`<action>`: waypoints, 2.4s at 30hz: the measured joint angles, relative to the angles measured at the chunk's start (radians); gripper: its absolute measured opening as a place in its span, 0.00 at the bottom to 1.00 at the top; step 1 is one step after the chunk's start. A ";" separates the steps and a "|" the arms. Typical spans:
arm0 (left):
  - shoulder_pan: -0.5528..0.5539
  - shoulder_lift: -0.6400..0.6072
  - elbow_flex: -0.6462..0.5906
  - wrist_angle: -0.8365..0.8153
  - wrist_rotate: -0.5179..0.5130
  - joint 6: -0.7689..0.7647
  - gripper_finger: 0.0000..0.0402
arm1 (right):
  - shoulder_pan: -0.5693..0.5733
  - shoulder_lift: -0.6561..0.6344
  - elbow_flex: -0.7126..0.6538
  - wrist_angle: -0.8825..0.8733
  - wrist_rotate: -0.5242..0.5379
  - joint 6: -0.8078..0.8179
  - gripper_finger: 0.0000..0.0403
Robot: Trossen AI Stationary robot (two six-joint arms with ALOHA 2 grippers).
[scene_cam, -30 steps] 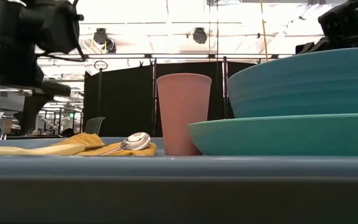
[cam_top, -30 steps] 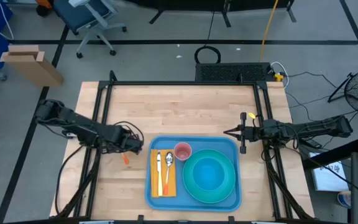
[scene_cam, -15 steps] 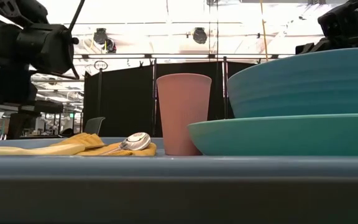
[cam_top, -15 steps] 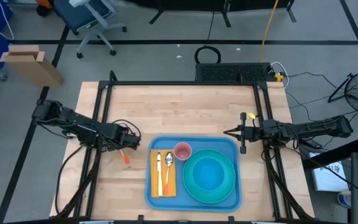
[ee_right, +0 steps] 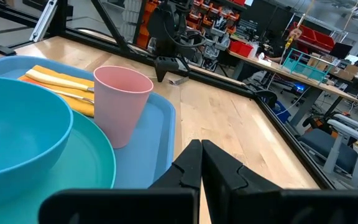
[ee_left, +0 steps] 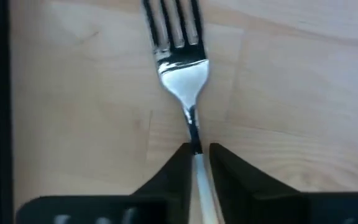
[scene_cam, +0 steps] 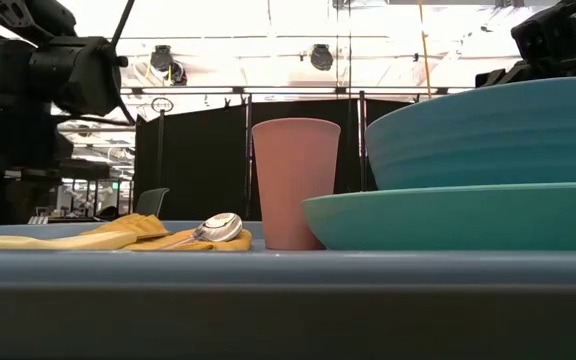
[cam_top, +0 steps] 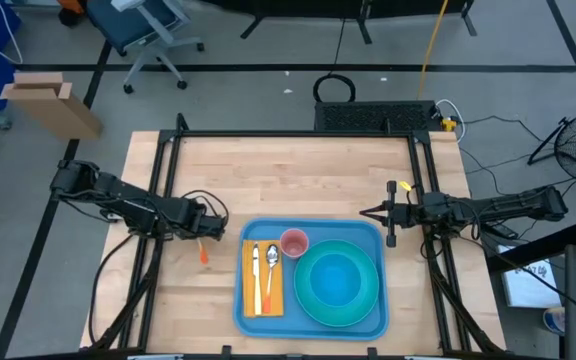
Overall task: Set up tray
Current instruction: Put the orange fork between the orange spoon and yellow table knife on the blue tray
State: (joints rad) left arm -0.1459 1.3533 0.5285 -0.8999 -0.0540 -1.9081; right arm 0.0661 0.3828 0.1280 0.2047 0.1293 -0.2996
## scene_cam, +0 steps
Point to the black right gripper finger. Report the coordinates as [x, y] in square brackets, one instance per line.
[503, 76]

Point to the blue ribbed bowl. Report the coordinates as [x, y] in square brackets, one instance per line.
[493, 135]

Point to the teal plate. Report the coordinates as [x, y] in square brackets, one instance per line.
[458, 220]

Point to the pink plastic cup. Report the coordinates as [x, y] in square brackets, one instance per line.
[295, 185]

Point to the silver metal spoon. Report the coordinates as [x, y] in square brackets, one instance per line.
[218, 227]

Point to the yellow cloth napkin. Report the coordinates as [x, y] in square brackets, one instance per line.
[133, 225]

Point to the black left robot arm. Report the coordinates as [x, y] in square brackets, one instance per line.
[18, 100]

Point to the grey plastic tray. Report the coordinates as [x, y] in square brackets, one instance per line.
[118, 270]

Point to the black ceiling spotlight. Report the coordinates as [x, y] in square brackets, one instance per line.
[321, 56]
[161, 57]

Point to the black partition screen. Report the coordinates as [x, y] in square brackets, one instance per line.
[203, 160]

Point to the round sign on pole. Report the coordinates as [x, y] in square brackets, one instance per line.
[162, 104]

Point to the grey chair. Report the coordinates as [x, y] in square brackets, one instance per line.
[151, 202]

